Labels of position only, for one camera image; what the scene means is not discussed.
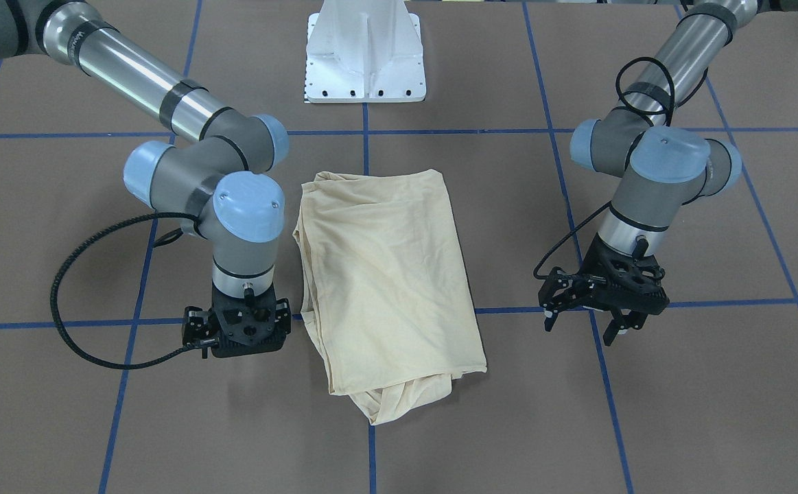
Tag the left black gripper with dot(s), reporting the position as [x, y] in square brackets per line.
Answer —
[561, 291]

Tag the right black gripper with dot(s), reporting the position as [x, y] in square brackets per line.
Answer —
[195, 331]

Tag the yellow long-sleeve printed shirt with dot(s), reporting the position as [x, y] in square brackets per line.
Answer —
[386, 299]

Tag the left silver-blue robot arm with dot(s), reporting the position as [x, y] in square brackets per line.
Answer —
[660, 168]

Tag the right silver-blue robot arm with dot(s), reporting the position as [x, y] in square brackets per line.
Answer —
[217, 187]

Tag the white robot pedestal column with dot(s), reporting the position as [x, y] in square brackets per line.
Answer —
[364, 52]

